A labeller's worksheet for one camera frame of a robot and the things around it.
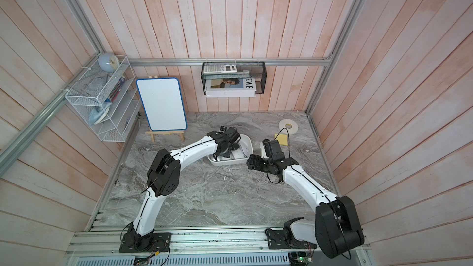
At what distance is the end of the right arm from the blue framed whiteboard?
462 millimetres

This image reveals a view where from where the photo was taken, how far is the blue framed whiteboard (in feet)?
2.91

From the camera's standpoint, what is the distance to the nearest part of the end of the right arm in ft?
2.01

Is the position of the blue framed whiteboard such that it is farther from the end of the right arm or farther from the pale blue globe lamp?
the end of the right arm
